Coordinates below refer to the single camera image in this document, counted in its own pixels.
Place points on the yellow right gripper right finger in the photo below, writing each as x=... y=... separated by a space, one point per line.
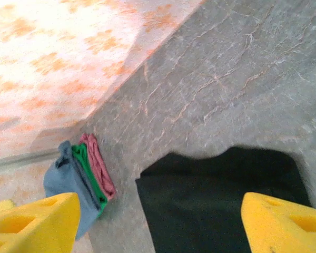
x=284 y=226

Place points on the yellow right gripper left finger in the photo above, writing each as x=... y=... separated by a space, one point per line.
x=37 y=226

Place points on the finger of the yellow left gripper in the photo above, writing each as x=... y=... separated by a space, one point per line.
x=0 y=206

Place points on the black t-shirt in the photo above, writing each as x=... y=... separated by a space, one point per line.
x=213 y=200

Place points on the blue folded t-shirt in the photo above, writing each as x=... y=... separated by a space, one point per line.
x=65 y=176

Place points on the green folded t-shirt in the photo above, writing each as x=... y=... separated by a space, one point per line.
x=88 y=168

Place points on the pink folded t-shirt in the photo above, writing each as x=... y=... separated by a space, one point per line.
x=100 y=163

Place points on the aluminium corner post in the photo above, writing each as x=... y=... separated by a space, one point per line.
x=21 y=159

